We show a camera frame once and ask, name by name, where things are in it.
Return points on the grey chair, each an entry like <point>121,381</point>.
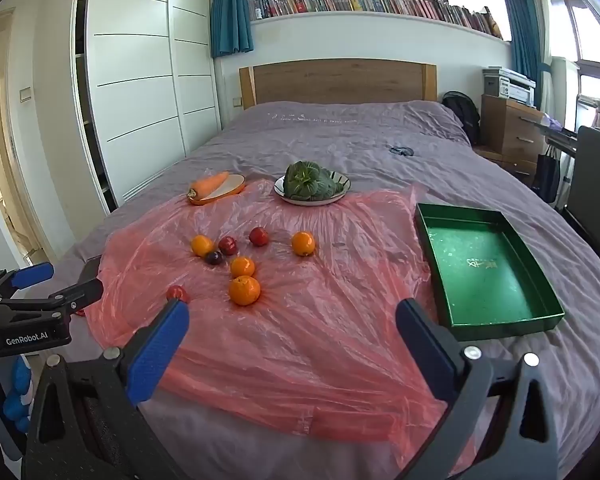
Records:
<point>597,170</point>

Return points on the dark blue bag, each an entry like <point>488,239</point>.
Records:
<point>547,175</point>

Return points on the bok choy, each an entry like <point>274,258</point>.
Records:
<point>310,180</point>

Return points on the carrot on oval plate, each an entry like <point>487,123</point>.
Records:
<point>233,187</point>

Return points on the dark purple plum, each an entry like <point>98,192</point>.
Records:
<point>214,258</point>

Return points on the teal curtain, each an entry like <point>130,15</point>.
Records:
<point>231,10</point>
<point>522,35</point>

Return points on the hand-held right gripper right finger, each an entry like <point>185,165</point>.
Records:
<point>422,347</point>

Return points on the black backpack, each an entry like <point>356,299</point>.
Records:
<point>462,112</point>

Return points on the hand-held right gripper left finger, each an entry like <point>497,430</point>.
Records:
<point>162,347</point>

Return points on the bed with purple blanket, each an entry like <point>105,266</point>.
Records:
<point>330,132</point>

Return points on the pink plastic sheet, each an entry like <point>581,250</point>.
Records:
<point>305,355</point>

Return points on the white printer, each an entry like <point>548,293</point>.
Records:
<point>512,85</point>

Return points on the wall switch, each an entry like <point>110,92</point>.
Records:
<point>25,94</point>

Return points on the wooden dresser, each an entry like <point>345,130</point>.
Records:
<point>507,130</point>

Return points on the orange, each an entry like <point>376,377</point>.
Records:
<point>242,266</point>
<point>303,243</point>
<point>244,291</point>
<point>201,245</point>

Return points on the row of books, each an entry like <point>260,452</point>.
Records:
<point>380,2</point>

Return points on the wooden headboard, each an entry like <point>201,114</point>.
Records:
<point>337,82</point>

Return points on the green tray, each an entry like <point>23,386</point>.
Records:
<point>480,270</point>

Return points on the grey desk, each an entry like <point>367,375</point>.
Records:
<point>560,132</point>

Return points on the white wardrobe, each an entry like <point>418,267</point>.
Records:
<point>140,85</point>

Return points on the small black object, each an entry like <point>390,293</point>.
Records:
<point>401,150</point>

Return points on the small red apple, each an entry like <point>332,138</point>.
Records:
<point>227,245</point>
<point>177,293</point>
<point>258,236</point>

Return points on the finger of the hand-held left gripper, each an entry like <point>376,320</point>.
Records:
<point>82,294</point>
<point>32,275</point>

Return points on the person's left hand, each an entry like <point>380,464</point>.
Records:
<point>16,395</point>

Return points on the green vegetable on plate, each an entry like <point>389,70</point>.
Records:
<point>305,202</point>

